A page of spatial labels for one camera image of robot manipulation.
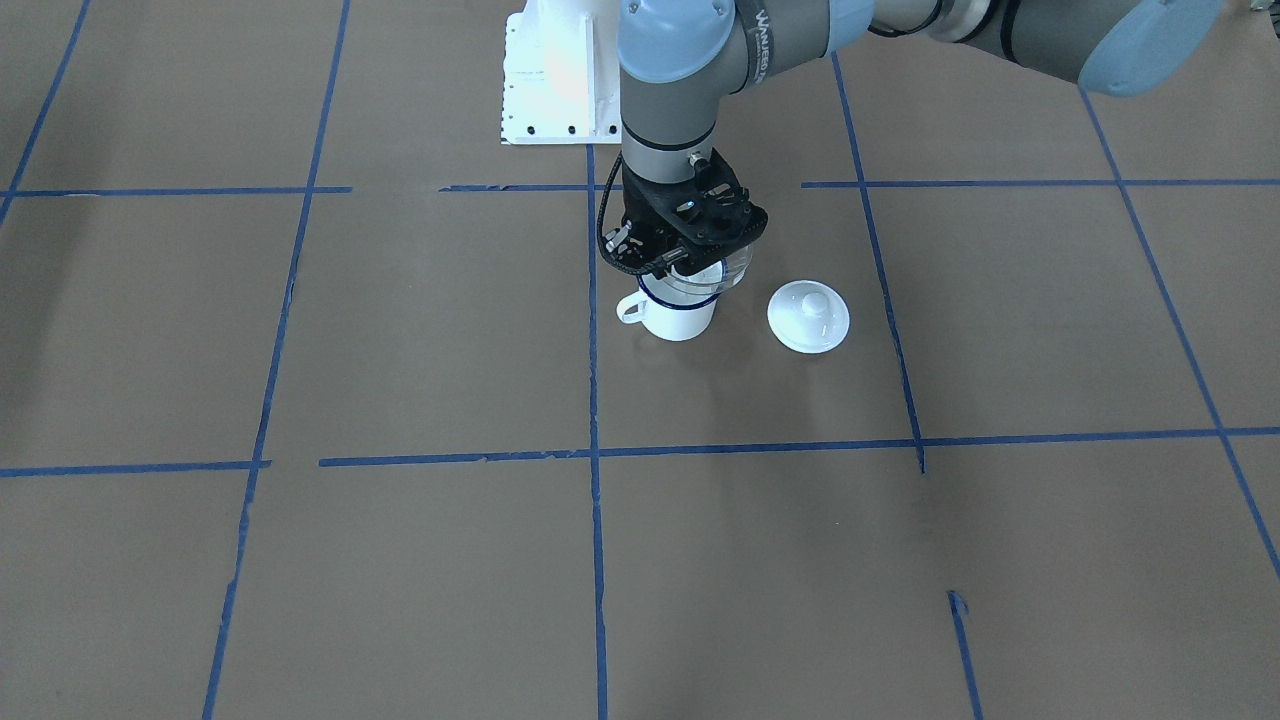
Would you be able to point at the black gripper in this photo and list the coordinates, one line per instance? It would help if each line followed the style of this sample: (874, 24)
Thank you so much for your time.
(640, 226)

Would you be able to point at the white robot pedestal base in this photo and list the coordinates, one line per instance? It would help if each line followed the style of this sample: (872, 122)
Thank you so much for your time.
(561, 75)

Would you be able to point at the clear glass funnel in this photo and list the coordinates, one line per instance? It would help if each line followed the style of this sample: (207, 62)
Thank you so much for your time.
(694, 288)

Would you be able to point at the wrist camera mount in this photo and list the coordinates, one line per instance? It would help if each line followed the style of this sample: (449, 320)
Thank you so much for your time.
(711, 214)

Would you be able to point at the white enamel cup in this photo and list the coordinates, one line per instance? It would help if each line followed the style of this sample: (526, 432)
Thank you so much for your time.
(664, 321)

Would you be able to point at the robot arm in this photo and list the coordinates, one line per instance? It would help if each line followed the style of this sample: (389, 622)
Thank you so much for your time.
(680, 59)

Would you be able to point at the white cup lid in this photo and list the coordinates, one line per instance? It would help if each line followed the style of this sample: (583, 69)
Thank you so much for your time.
(808, 317)

